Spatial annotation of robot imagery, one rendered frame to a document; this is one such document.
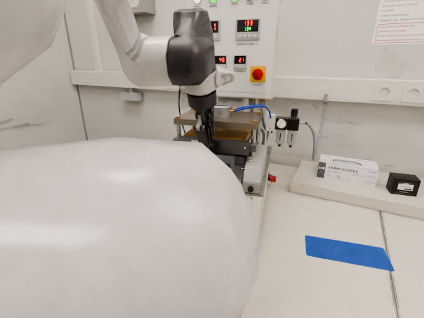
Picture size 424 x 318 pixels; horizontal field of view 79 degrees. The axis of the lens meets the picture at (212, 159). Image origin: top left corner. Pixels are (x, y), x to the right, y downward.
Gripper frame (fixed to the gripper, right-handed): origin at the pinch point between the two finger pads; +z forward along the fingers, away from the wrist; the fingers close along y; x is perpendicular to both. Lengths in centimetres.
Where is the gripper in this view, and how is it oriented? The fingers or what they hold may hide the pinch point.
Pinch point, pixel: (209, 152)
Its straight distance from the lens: 78.7
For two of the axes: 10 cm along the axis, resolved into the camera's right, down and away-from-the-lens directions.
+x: 9.6, 0.9, -2.5
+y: -2.5, 6.4, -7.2
